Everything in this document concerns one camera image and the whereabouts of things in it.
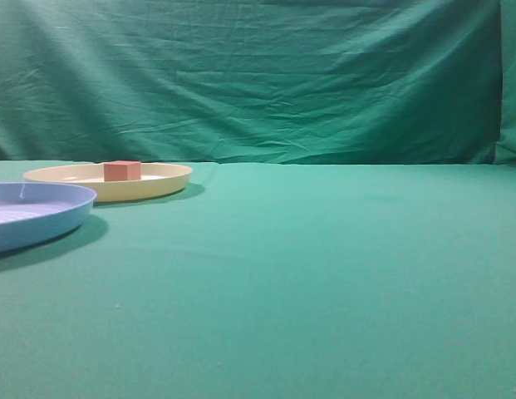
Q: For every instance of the red cube block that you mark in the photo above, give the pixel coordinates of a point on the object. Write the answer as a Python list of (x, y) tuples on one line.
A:
[(121, 170)]

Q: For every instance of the pale yellow plate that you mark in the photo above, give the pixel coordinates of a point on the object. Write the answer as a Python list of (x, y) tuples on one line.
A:
[(157, 180)]

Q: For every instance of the light blue plate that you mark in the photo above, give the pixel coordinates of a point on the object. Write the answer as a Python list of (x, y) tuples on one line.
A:
[(32, 213)]

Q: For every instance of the green table cloth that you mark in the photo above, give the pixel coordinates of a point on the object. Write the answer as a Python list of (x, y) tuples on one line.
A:
[(275, 281)]

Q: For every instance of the green backdrop cloth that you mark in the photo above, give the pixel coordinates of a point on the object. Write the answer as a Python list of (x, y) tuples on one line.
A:
[(281, 82)]

